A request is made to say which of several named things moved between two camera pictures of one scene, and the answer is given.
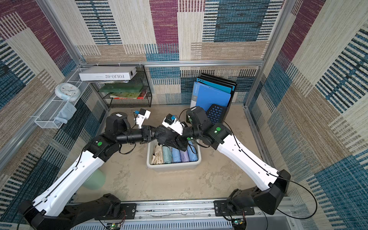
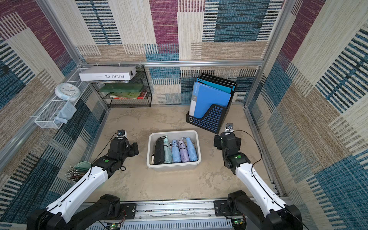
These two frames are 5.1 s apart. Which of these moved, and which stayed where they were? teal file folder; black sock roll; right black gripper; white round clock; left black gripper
Moved: right black gripper; black sock roll; left black gripper
Stayed: teal file folder; white round clock
